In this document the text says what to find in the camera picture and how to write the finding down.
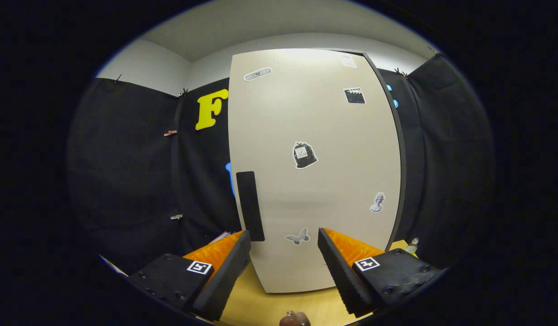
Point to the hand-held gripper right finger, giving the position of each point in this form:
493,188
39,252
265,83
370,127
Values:
342,276

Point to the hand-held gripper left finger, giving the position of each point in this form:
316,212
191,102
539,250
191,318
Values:
224,276

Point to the beige shoe cabinet door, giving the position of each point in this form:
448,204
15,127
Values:
306,203

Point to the dark grey shoe cabinet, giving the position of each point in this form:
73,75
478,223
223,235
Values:
403,172

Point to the white cover book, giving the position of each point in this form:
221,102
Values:
222,236

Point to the green label bottle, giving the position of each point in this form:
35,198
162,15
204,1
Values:
412,246

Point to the silver clip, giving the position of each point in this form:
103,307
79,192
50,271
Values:
176,217

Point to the black backdrop cloth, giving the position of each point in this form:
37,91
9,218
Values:
125,181

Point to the pink clip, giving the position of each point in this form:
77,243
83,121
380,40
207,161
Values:
170,133

